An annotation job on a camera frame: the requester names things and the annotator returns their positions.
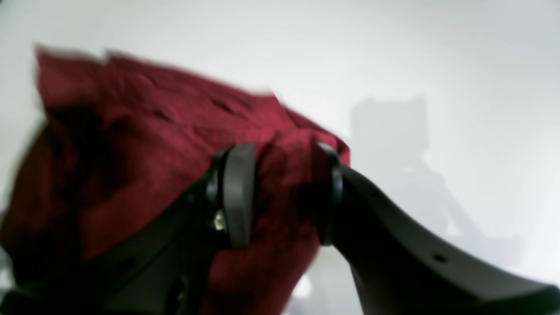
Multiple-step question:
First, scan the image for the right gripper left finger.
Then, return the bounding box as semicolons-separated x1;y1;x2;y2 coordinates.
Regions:
1;143;256;315

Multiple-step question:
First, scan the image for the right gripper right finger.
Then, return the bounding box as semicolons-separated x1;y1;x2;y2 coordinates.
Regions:
315;142;559;315

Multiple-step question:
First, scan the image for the red long-sleeve T-shirt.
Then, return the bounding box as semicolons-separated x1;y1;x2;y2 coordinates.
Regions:
1;48;350;315

